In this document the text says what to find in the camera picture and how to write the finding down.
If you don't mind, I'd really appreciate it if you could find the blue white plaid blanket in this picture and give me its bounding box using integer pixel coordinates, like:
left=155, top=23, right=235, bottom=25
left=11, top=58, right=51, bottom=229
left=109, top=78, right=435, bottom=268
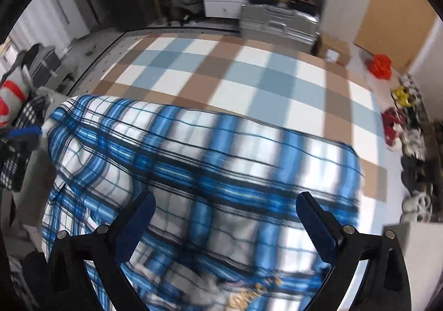
left=41, top=96, right=363, bottom=310

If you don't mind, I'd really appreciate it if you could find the shoe rack with shoes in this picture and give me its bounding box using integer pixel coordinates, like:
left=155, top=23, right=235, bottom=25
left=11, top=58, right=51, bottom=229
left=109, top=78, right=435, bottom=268
left=382, top=75, right=440, bottom=223

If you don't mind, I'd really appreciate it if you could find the orange red bag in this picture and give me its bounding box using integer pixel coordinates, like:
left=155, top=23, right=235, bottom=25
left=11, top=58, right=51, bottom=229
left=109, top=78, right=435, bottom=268
left=366, top=54, right=392, bottom=81

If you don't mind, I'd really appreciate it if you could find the brown blue checkered bed sheet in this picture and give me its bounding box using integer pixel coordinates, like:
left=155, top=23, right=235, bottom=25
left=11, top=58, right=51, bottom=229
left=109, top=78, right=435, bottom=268
left=78, top=32, right=387, bottom=234

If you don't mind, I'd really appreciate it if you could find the silver hard suitcase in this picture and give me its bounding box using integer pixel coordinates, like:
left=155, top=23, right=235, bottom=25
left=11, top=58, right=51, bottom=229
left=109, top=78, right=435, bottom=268
left=239, top=4, right=320, bottom=53

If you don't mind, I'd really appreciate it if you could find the wooden door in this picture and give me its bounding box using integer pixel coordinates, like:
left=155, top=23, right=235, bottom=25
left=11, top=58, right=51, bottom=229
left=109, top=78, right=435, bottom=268
left=354, top=0, right=437, bottom=73

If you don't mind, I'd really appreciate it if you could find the white small cabinet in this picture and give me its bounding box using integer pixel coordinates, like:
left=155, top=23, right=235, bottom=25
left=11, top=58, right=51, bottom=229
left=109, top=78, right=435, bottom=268
left=320, top=0, right=371, bottom=43

